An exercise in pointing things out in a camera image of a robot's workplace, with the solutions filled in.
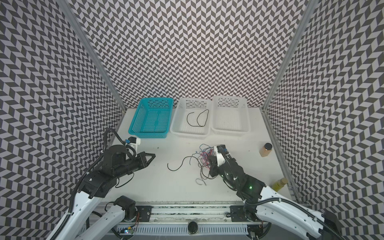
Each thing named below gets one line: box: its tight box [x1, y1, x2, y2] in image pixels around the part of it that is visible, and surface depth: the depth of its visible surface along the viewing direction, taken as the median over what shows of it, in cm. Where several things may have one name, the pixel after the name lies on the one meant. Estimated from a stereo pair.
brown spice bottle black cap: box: [259, 142, 273, 158], surface depth 90 cm
